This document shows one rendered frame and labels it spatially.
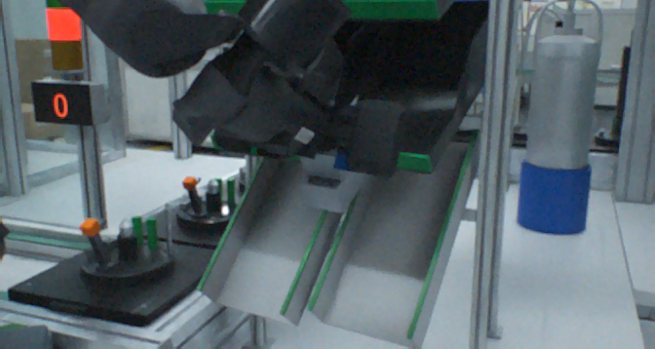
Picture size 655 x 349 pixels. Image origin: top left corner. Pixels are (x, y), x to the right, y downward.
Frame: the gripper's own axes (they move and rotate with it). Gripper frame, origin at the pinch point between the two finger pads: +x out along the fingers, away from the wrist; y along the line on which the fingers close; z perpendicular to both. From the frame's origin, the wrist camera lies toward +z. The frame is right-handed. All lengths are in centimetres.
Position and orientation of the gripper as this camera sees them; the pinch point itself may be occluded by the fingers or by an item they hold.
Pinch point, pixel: (330, 141)
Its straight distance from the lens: 61.1
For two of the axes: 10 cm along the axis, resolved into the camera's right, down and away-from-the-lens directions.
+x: 4.8, 2.1, 8.5
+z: 2.3, -9.7, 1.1
